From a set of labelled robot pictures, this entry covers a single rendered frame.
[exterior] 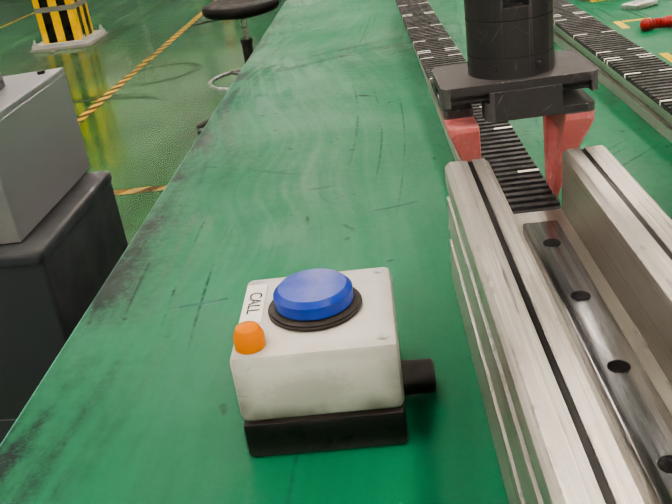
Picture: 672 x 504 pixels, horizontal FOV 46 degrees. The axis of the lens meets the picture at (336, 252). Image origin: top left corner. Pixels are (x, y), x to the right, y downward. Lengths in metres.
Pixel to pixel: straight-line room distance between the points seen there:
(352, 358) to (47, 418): 0.19
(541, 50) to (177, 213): 0.35
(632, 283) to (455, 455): 0.12
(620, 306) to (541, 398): 0.14
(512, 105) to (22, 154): 0.44
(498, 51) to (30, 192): 0.44
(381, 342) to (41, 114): 0.51
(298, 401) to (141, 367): 0.15
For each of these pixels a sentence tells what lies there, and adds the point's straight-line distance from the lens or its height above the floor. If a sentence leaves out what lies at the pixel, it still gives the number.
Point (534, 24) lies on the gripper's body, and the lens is 0.53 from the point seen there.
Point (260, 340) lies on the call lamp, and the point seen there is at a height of 0.84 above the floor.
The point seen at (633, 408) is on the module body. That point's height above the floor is 0.84.
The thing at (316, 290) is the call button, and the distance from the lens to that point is 0.39.
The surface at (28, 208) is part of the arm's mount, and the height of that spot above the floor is 0.80.
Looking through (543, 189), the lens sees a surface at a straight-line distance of 0.59.
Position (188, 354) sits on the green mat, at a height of 0.78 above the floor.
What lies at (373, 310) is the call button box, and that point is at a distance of 0.39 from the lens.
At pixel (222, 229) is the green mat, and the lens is 0.66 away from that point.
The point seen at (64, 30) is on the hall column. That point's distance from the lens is 6.89.
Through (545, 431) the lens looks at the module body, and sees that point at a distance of 0.27.
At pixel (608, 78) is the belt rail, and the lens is 0.94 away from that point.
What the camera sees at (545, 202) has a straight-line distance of 0.57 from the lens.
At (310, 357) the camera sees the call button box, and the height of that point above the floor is 0.84.
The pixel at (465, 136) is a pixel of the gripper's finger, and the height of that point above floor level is 0.87.
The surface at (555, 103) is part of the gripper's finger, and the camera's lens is 0.54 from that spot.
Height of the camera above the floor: 1.04
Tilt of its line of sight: 26 degrees down
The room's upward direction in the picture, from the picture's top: 8 degrees counter-clockwise
